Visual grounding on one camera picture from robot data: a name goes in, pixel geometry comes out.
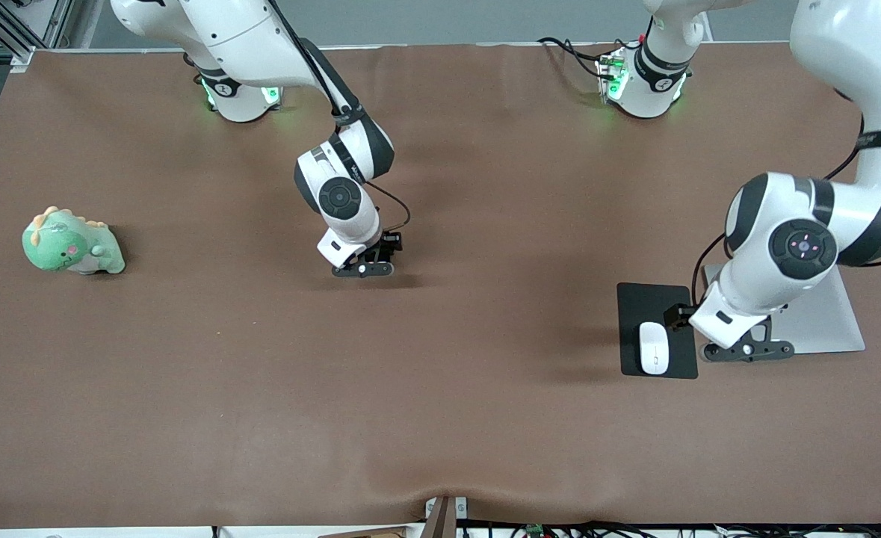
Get white computer mouse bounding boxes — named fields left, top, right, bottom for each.
left=638, top=321, right=672, bottom=376

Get black mouse pad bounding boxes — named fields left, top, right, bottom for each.
left=616, top=282, right=699, bottom=380

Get silver closed laptop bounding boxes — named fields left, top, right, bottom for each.
left=703, top=262, right=867, bottom=356

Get brown table cover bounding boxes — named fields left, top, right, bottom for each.
left=0, top=41, right=881, bottom=530

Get brown wooden board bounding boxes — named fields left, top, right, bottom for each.
left=319, top=525, right=415, bottom=538

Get green dinosaur plush toy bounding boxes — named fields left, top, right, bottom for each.
left=22, top=206, right=126, bottom=276

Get black right arm wrist cable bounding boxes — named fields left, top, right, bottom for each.
left=265, top=0, right=412, bottom=236

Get black arm wrist cable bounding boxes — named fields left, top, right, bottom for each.
left=690, top=112, right=881, bottom=307
left=265, top=0, right=412, bottom=236

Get black left arm wrist cable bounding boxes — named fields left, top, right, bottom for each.
left=690, top=112, right=881, bottom=307

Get black left arm base cables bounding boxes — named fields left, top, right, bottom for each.
left=537, top=36, right=614, bottom=80

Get aluminium frame profile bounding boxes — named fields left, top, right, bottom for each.
left=0, top=0, right=76, bottom=68

